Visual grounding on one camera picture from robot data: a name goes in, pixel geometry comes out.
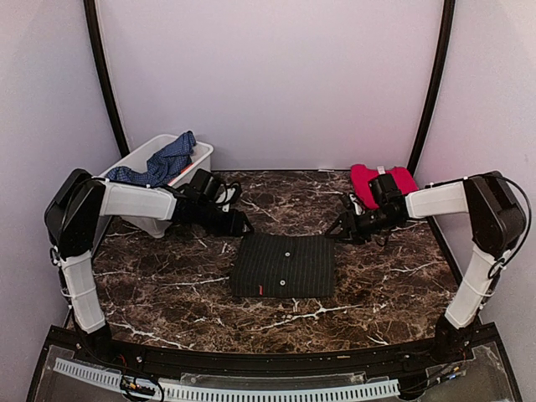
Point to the black frame post left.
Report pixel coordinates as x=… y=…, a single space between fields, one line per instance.
x=103 y=75

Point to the black frame post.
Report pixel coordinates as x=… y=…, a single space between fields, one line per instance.
x=444 y=36
x=103 y=75

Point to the orange red garment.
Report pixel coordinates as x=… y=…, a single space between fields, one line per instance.
x=182 y=174

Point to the red t-shirt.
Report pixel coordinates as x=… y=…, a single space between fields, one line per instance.
x=361 y=175

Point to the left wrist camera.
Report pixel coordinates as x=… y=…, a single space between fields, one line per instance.
x=207 y=188

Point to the black front rail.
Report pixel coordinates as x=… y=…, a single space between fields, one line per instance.
x=404 y=359

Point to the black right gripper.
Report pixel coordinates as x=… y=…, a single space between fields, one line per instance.
x=349 y=223

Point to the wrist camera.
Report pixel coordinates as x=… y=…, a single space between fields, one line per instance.
x=207 y=188
x=384 y=189

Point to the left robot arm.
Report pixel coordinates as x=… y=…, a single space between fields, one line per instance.
x=73 y=215

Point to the black frame post right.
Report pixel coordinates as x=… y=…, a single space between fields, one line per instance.
x=444 y=36

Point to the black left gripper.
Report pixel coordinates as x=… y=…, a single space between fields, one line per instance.
x=233 y=227

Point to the black striped garment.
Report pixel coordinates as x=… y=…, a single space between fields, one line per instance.
x=277 y=266

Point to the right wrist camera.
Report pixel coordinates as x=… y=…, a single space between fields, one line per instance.
x=384 y=189

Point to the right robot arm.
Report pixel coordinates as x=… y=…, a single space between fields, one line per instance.
x=499 y=224

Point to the blue checkered garment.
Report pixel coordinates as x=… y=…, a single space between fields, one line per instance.
x=152 y=166

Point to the white slotted cable duct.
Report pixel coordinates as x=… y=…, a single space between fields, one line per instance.
x=200 y=387

